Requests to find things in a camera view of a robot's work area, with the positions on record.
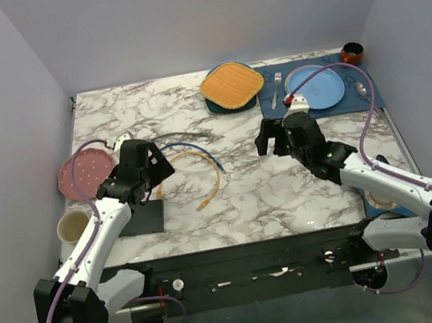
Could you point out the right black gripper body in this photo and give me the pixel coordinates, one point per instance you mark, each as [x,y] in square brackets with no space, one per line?
[297,151]

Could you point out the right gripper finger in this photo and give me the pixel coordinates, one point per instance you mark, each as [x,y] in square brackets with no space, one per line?
[281,144]
[262,139]

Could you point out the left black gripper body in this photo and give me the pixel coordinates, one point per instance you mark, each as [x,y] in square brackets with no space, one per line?
[149,178]

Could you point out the black network switch box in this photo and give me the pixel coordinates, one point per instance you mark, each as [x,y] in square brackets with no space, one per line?
[147,219]

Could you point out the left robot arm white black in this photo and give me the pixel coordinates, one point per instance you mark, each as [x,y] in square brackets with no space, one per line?
[76,293]

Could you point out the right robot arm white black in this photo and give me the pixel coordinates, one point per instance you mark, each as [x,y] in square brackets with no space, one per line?
[343,164]

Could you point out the pink dotted plate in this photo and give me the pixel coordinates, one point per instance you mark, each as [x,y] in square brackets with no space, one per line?
[92,167]

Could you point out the blue round plate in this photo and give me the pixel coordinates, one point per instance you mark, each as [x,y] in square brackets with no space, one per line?
[323,91]

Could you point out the silver fork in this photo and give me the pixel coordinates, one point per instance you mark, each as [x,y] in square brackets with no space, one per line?
[277,82]

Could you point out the blue cloth placemat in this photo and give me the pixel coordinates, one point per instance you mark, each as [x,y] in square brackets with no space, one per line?
[351,102]

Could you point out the silver spoon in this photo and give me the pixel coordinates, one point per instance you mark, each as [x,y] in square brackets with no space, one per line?
[363,92]

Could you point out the cream ceramic cup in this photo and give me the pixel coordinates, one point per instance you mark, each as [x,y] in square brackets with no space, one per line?
[71,226]

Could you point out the blue star shaped dish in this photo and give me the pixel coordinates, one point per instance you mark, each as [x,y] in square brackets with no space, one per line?
[376,205]

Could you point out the red brown small bowl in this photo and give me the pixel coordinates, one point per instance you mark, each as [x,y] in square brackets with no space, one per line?
[352,53]

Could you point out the black mounting base rail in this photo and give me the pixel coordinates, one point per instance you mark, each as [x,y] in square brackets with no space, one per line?
[254,272]

